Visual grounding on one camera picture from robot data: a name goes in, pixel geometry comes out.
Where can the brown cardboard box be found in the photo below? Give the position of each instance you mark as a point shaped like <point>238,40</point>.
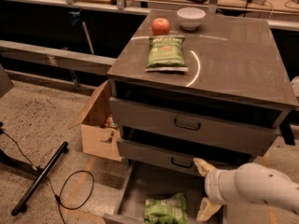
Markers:
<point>97,138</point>

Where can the black stand leg bar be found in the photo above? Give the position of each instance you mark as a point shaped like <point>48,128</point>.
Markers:
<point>21,206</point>

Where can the red apple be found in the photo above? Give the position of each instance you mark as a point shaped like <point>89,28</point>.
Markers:
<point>160,26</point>

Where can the grey middle drawer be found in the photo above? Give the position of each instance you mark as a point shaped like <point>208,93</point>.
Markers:
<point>180,157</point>

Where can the grey bottom drawer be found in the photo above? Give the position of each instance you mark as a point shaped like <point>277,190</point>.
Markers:
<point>145,181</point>

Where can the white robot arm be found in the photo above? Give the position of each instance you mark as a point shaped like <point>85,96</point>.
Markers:
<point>249,183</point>

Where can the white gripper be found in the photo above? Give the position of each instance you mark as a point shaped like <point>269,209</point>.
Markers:
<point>212,185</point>

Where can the light green rice chip bag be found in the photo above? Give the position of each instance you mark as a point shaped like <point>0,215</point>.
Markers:
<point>172,210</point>

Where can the grey top drawer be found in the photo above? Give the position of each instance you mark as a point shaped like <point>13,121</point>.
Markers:
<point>221,133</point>

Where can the dark green chip bag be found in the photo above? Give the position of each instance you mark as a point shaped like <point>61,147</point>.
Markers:
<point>166,54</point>

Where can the grey drawer cabinet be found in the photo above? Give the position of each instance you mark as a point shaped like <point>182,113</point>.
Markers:
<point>235,73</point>

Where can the grey drawer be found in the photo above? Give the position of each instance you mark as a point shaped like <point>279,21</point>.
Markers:
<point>221,133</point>
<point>145,181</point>
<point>180,157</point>

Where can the grey metal rail beam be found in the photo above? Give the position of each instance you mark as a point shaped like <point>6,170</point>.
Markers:
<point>83,62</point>

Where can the snack packet in box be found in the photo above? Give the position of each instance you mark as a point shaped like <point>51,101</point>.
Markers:
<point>109,123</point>

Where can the white ceramic bowl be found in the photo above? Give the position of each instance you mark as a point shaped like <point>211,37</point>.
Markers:
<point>189,18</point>

